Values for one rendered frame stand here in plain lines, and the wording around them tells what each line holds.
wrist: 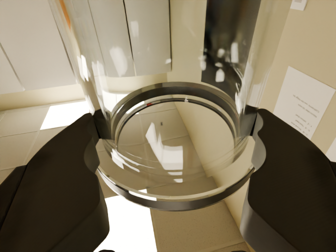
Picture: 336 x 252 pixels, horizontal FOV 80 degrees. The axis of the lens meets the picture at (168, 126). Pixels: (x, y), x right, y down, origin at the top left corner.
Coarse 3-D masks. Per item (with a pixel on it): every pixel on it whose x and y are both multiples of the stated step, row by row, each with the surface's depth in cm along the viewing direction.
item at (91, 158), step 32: (64, 128) 10; (96, 128) 11; (32, 160) 8; (64, 160) 8; (96, 160) 9; (32, 192) 6; (64, 192) 6; (96, 192) 6; (32, 224) 6; (64, 224) 5; (96, 224) 6
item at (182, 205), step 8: (248, 176) 10; (112, 184) 10; (240, 184) 10; (120, 192) 10; (224, 192) 10; (232, 192) 10; (136, 200) 10; (144, 200) 10; (152, 200) 9; (192, 200) 9; (200, 200) 9; (208, 200) 10; (216, 200) 10; (160, 208) 10; (168, 208) 10; (176, 208) 10; (184, 208) 10
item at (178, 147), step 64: (64, 0) 5; (128, 0) 5; (192, 0) 5; (256, 0) 5; (128, 64) 6; (192, 64) 6; (256, 64) 7; (128, 128) 8; (192, 128) 7; (128, 192) 10; (192, 192) 9
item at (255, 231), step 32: (256, 128) 10; (288, 128) 9; (256, 160) 9; (288, 160) 7; (320, 160) 7; (256, 192) 6; (288, 192) 6; (320, 192) 6; (256, 224) 6; (288, 224) 5; (320, 224) 5
